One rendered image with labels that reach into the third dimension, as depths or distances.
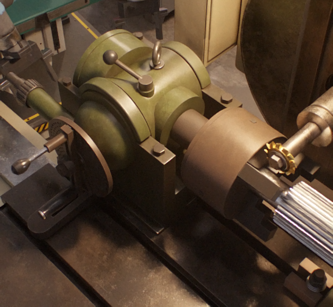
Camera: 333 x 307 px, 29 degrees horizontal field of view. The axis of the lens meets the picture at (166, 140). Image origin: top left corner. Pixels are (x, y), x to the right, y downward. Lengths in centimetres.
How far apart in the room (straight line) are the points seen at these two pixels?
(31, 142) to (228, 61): 155
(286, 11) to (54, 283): 71
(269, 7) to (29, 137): 95
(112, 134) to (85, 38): 168
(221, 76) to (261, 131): 199
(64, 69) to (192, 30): 130
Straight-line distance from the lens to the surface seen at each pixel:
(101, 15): 352
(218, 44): 154
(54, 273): 135
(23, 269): 137
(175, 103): 125
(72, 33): 291
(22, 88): 141
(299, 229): 115
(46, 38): 275
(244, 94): 308
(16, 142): 193
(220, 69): 319
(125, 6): 213
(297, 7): 125
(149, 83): 123
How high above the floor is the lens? 216
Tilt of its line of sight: 49 degrees down
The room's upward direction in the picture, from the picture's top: straight up
